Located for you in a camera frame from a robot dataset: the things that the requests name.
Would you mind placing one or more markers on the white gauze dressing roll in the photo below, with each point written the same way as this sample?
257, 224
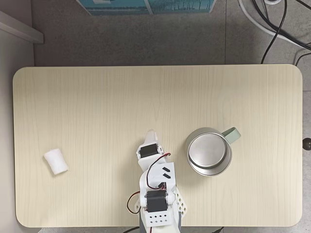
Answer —
56, 162

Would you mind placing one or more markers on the blue printed box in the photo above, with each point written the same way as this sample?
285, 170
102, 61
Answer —
145, 6

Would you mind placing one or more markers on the black round knob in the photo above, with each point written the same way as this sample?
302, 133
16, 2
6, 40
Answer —
307, 144

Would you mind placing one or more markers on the white shelf board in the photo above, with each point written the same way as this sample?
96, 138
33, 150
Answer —
19, 28

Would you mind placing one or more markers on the white round floor object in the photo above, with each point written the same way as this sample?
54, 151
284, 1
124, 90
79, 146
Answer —
272, 2

